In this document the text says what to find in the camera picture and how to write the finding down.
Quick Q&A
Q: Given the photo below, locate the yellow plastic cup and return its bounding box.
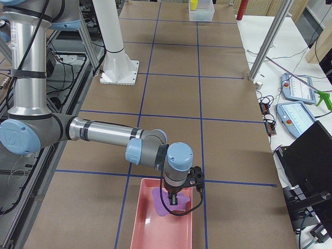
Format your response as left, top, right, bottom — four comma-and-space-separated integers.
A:
189, 0, 198, 11

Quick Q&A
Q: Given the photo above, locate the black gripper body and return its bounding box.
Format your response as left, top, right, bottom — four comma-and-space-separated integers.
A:
164, 183, 183, 200

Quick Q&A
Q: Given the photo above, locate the black computer monitor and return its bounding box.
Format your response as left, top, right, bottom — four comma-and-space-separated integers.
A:
276, 120, 331, 233

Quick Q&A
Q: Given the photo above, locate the green tipped reacher stick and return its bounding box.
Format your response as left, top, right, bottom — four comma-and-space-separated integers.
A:
264, 56, 332, 109

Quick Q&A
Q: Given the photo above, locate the blue teach pendant far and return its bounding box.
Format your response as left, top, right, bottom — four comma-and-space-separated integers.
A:
281, 73, 316, 105

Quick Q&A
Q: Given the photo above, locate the pink plastic bin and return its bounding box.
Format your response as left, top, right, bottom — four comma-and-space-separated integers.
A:
130, 178, 192, 248

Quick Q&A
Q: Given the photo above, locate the blue teach pendant near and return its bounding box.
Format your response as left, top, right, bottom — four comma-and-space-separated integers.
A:
276, 101, 316, 139

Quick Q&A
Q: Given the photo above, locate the red fire extinguisher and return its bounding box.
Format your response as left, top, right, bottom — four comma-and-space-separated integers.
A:
236, 0, 249, 21

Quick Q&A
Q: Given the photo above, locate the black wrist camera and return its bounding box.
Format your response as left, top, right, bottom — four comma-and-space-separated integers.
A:
189, 166, 204, 193

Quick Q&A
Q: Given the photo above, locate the clear plastic storage box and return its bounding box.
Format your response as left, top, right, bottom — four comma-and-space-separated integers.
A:
188, 0, 215, 22

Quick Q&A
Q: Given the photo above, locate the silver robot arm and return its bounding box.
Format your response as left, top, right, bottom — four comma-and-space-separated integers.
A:
1, 1, 194, 214

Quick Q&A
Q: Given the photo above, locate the blue teach pendant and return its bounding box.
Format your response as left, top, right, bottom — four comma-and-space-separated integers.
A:
281, 73, 316, 105
276, 101, 316, 139

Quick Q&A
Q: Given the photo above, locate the white camera pole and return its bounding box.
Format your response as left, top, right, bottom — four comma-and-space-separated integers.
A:
93, 0, 140, 86

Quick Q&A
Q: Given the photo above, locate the aluminium frame post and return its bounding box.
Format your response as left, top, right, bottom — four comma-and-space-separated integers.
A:
248, 0, 294, 81

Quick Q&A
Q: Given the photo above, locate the purple cloth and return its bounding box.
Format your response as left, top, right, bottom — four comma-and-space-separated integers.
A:
152, 188, 190, 216

